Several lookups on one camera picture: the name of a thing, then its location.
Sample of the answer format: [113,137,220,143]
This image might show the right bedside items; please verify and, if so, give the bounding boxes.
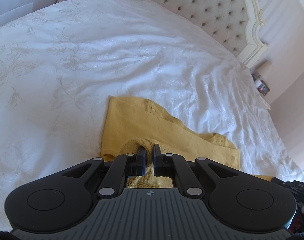
[250,60,272,96]

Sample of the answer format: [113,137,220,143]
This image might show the white embroidered bedspread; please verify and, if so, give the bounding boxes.
[0,0,304,230]

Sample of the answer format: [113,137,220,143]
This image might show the cream tufted headboard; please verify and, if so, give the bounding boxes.
[151,0,268,68]

